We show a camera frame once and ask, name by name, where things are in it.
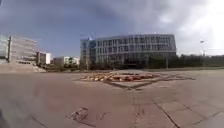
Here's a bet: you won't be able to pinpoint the orange and red flower bed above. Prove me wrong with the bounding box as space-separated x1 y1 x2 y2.
79 72 160 83

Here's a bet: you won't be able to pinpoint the large glass office building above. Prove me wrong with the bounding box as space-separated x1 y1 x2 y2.
79 33 178 70

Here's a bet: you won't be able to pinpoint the reddish brown paved plaza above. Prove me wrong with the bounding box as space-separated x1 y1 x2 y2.
0 68 224 128

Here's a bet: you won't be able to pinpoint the small white building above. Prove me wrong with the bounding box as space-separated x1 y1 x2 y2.
53 56 81 67

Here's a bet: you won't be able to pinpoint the low brown and white building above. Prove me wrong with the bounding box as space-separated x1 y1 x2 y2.
36 51 52 66

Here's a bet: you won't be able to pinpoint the row of dark trees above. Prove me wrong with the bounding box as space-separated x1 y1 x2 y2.
87 53 224 71

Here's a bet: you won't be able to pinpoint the lamp pole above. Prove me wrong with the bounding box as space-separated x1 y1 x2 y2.
199 39 206 57

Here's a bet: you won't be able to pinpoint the pale stone steps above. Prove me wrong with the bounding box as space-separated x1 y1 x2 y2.
0 62 47 75

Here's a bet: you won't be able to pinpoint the grey concrete building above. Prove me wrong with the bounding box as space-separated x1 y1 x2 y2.
0 34 39 66

